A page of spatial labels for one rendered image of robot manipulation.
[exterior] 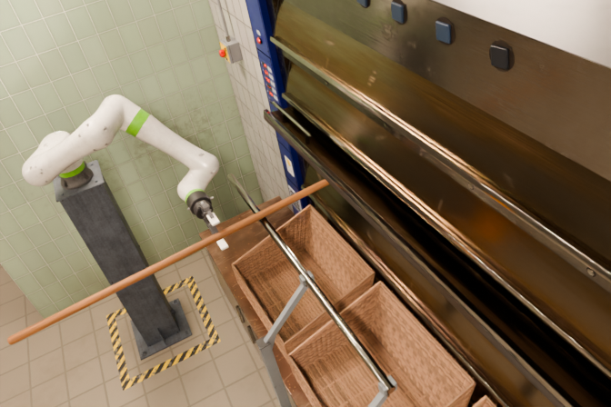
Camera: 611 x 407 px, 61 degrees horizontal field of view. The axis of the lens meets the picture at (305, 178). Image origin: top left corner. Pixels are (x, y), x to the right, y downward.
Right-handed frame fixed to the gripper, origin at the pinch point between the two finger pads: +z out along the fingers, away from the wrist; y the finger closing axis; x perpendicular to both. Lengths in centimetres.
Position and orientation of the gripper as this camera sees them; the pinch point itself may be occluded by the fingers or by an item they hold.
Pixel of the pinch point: (219, 234)
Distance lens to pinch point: 204.9
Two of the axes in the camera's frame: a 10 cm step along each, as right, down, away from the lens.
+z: 4.9, 4.9, -7.2
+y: 1.5, 7.6, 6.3
